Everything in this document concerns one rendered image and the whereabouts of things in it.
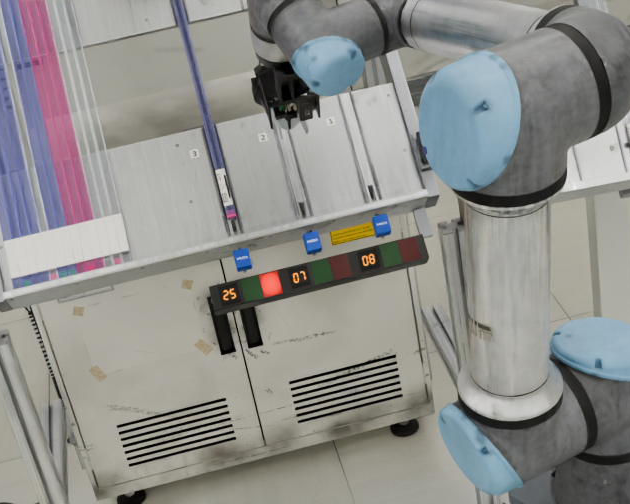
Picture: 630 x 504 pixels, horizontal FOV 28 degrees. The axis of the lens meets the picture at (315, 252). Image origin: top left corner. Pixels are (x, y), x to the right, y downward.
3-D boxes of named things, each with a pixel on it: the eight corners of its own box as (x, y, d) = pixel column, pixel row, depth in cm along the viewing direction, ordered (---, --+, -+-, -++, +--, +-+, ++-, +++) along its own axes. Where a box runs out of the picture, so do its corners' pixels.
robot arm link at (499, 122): (597, 470, 145) (615, 47, 112) (492, 528, 140) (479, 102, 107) (532, 411, 154) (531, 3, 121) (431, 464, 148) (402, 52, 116)
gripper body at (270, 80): (269, 132, 171) (261, 78, 161) (254, 84, 176) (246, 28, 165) (323, 120, 172) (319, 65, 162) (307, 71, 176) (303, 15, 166)
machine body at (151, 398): (440, 438, 256) (398, 168, 226) (104, 525, 251) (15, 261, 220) (369, 284, 313) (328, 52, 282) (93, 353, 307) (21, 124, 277)
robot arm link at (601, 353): (681, 427, 148) (678, 332, 141) (592, 476, 143) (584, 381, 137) (613, 382, 158) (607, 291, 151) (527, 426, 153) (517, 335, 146)
